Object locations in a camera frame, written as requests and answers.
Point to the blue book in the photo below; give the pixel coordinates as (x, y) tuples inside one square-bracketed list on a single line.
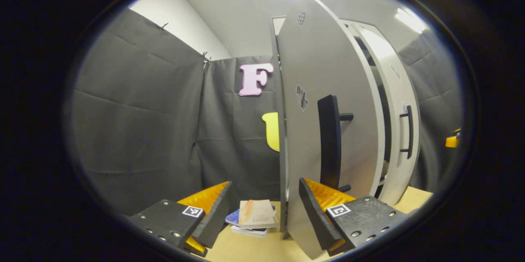
[(233, 217)]

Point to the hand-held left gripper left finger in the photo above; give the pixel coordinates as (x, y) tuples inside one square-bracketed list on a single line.
[(215, 213)]

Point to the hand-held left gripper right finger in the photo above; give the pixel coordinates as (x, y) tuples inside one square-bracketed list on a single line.
[(313, 213)]

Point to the white cabinet door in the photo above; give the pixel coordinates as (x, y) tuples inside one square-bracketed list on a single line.
[(311, 61), (396, 85)]

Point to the small ceiling light panel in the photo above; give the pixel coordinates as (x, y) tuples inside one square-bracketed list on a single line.
[(410, 20)]

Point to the metal cloth clip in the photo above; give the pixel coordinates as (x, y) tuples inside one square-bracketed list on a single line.
[(205, 59), (163, 26)]

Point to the grey white shoe cabinet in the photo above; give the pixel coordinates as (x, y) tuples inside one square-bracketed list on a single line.
[(386, 122)]

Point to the white book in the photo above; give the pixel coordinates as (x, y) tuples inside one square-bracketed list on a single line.
[(250, 231)]

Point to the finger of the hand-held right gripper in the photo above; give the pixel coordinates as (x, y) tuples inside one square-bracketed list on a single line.
[(452, 140)]

